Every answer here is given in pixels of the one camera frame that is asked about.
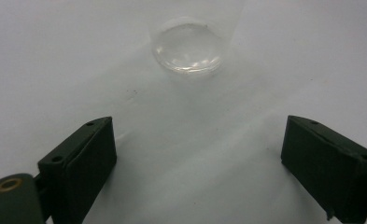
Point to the clear glass cup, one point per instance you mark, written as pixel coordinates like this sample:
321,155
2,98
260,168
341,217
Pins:
187,46

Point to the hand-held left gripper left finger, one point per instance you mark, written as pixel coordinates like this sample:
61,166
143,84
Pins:
78,165

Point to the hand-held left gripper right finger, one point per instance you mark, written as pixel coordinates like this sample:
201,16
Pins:
327,165

